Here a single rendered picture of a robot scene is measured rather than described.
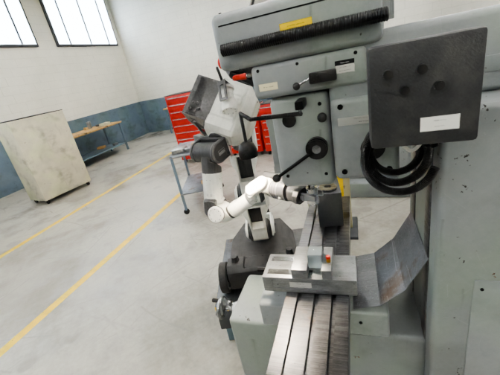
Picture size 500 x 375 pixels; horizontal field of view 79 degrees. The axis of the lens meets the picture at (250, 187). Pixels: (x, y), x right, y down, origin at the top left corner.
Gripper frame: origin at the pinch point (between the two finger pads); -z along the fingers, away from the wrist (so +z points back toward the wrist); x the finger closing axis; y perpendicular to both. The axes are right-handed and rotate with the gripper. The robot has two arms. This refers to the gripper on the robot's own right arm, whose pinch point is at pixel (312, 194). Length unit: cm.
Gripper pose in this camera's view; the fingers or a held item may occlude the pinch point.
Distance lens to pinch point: 119.0
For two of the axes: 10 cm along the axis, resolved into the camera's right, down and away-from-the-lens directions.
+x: 6.6, -4.0, 6.4
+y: 1.8, 9.1, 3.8
